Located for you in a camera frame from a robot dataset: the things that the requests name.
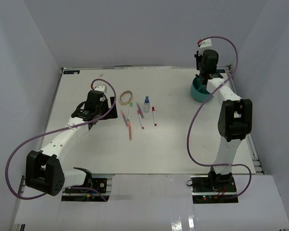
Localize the green-capped white marker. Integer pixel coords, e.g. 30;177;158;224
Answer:
127;102;133;121

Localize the red-capped white marker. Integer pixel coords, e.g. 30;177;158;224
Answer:
152;107;157;126

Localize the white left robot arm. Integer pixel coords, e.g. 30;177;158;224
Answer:
25;85;118;196

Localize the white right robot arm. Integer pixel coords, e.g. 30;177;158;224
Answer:
195;49;252;192

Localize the pink-tipped purple pen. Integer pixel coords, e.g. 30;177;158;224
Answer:
120;110;129;127

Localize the right blue table label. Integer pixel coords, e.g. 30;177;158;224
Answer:
216;69;225;73

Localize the blue table label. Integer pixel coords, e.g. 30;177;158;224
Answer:
216;69;225;73
63;70;80;75

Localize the beige masking tape roll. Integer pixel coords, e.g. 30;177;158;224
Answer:
119;90;133;105

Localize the pink-capped white marker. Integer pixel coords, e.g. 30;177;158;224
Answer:
137;109;144;130

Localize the purple clear-capped pen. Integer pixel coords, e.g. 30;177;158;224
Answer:
136;102;144;119

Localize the teal round divided organizer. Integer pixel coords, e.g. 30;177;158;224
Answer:
190;75;213;103

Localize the small blue-capped spray bottle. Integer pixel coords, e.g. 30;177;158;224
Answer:
144;96;150;113

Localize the left blue table label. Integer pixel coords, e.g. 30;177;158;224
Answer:
63;70;80;75

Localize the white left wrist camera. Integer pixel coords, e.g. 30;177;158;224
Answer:
94;85;107;94

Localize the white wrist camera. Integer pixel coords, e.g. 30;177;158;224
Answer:
197;38;212;56
94;85;107;94

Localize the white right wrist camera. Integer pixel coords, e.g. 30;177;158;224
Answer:
197;38;212;56

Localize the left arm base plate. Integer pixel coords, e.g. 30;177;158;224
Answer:
61;178;112;202

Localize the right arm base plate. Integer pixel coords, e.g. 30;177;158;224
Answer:
186;176;238;205

